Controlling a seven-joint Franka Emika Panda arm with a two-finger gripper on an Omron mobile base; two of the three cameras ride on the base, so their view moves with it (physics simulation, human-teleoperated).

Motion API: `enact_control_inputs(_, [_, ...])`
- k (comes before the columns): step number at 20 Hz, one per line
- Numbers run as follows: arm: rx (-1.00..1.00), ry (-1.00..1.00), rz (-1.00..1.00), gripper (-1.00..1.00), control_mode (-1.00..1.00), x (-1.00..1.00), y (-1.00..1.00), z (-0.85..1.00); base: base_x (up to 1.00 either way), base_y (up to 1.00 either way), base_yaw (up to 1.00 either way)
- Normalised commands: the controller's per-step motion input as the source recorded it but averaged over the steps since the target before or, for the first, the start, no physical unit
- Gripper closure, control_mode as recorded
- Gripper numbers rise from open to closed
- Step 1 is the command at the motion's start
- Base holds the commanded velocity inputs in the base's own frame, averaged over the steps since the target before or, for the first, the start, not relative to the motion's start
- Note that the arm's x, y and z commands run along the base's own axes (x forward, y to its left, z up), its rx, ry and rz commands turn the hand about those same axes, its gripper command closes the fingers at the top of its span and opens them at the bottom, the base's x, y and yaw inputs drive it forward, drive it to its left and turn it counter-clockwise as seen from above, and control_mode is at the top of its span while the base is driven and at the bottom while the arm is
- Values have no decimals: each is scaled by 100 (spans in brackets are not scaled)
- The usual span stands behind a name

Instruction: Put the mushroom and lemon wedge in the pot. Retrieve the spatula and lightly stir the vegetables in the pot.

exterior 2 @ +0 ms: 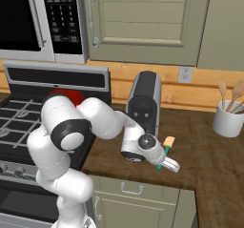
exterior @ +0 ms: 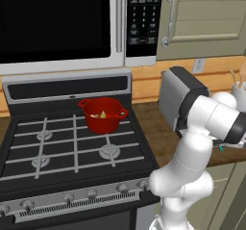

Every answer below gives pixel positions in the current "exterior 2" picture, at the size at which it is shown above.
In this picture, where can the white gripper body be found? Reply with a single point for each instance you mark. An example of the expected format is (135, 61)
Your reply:
(173, 165)

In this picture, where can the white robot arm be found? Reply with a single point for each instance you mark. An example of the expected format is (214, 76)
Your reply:
(60, 161)

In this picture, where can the wide wooden spatula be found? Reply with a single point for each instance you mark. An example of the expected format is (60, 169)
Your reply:
(236, 90)

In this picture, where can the red pot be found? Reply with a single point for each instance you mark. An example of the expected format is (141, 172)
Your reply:
(71, 95)

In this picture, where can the green drawer front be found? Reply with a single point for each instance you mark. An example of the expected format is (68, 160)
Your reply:
(152, 189)

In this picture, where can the green base cupboard door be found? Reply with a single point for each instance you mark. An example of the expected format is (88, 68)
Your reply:
(136, 214)

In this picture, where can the white utensil holder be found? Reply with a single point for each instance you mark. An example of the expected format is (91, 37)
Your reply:
(227, 122)

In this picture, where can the silver black coffee machine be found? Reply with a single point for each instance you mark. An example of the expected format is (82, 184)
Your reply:
(146, 95)

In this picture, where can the slim wooden spoon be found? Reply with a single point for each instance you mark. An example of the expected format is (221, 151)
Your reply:
(222, 90)

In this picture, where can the black silver stove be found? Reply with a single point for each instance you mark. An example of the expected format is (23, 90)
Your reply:
(19, 117)

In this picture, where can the silver black microwave oven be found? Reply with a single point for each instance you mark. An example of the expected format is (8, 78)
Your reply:
(63, 18)

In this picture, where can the white wall socket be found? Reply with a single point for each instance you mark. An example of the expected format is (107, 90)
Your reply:
(185, 74)

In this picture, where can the plain green wall cupboard door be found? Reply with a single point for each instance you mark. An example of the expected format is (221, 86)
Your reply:
(224, 28)

